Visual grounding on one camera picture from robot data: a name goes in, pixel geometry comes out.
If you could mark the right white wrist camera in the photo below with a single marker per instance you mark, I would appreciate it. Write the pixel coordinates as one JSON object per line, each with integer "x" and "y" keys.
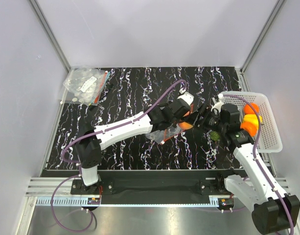
{"x": 217, "y": 104}

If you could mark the yellow bell pepper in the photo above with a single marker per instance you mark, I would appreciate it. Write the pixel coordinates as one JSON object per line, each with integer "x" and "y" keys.
{"x": 252, "y": 118}

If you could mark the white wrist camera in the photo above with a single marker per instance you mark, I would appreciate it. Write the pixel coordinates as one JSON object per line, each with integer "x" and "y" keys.
{"x": 217, "y": 104}
{"x": 187, "y": 98}

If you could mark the orange fruit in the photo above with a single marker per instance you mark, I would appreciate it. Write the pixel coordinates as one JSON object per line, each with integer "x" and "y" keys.
{"x": 251, "y": 108}
{"x": 250, "y": 128}

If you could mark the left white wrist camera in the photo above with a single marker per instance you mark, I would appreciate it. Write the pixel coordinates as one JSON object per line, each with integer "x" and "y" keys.
{"x": 187, "y": 98}

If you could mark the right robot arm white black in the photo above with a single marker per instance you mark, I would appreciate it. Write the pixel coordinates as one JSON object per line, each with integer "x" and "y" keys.
{"x": 271, "y": 207}

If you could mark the right aluminium frame post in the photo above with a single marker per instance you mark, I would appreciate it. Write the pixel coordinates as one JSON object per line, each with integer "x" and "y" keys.
{"x": 264, "y": 31}

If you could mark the black marbled table mat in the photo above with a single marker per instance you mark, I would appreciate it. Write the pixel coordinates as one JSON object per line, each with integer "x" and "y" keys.
{"x": 129, "y": 91}

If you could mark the green artificial leaf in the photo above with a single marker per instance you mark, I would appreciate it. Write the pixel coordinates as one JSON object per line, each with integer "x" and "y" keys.
{"x": 215, "y": 136}

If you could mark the clear zip bag orange zipper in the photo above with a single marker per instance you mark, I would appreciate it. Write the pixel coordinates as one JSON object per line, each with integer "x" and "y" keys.
{"x": 160, "y": 137}

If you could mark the stack of spare zip bags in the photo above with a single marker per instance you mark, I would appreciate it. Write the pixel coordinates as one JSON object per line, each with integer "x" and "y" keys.
{"x": 85, "y": 85}

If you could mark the left aluminium frame post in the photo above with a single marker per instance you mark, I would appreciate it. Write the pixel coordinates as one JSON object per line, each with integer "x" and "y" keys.
{"x": 49, "y": 33}

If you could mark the white slotted cable duct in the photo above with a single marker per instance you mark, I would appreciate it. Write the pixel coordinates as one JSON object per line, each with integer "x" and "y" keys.
{"x": 209, "y": 202}

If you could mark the peach fruit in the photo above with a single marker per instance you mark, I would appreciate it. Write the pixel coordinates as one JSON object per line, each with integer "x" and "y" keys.
{"x": 185, "y": 125}

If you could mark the aluminium frame post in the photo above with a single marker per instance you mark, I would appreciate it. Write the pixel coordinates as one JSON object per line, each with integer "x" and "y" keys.
{"x": 49, "y": 33}
{"x": 264, "y": 31}

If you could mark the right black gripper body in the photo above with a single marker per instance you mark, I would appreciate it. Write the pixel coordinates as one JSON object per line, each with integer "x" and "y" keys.
{"x": 210, "y": 121}

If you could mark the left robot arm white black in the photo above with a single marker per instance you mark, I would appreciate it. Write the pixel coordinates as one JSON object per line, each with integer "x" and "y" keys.
{"x": 94, "y": 140}

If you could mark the white plastic mesh basket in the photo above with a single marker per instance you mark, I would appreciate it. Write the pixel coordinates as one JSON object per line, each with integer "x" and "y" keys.
{"x": 269, "y": 140}

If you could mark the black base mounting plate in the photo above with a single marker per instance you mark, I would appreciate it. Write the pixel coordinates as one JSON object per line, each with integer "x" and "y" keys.
{"x": 167, "y": 185}

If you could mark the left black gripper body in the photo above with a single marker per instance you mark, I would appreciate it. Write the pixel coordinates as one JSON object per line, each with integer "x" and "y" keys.
{"x": 172, "y": 122}

